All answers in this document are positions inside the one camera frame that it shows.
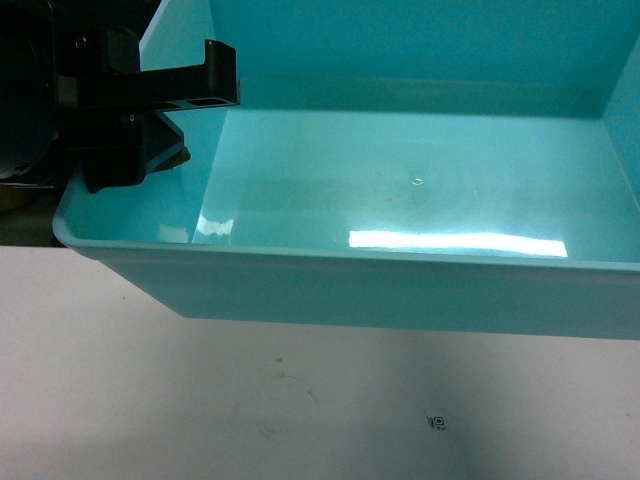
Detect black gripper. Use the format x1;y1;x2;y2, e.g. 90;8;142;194
1;1;191;194

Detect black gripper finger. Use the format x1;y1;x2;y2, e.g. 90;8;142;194
74;40;240;111

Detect small black QR sticker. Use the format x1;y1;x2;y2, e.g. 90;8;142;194
425;414;449;431

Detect teal plastic tray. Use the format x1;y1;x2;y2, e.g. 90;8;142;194
53;1;639;340

